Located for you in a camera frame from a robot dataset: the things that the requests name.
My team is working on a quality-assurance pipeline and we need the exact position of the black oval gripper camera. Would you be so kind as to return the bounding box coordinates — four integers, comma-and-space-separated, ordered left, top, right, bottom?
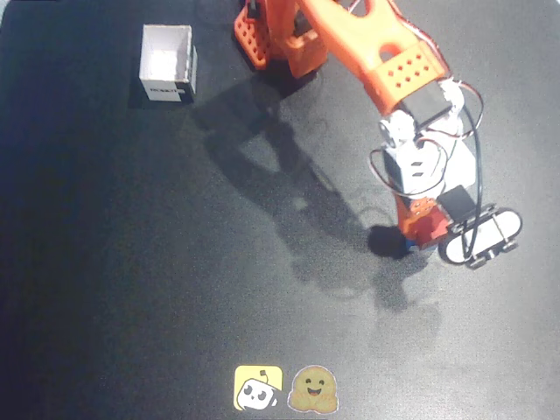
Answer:
438, 203, 523, 270

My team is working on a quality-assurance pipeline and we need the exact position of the red cube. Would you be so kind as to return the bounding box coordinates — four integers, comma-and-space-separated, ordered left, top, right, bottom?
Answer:
415, 204, 451, 252

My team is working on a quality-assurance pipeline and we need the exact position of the white open cardboard box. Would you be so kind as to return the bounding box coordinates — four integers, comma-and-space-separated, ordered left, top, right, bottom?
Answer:
138, 24, 199, 104

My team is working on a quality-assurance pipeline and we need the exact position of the black camera cable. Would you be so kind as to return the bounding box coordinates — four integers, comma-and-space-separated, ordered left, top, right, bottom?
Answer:
454, 98, 485, 259

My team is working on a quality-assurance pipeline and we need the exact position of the black table mat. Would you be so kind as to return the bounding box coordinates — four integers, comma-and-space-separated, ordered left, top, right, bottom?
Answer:
0, 0, 560, 420

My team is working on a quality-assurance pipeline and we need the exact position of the hugging face emoji sticker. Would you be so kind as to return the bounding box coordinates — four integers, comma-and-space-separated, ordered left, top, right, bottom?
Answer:
286, 365, 340, 413

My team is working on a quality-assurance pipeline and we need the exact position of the looped servo wire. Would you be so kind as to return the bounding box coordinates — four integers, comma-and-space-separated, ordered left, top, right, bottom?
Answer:
369, 136, 452, 199

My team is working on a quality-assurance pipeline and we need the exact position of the red white servo wire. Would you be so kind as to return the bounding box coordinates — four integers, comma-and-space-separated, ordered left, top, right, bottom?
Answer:
349, 0, 486, 142

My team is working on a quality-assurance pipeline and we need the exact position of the yellow robot face sticker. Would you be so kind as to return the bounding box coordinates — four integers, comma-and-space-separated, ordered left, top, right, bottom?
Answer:
234, 365, 284, 411

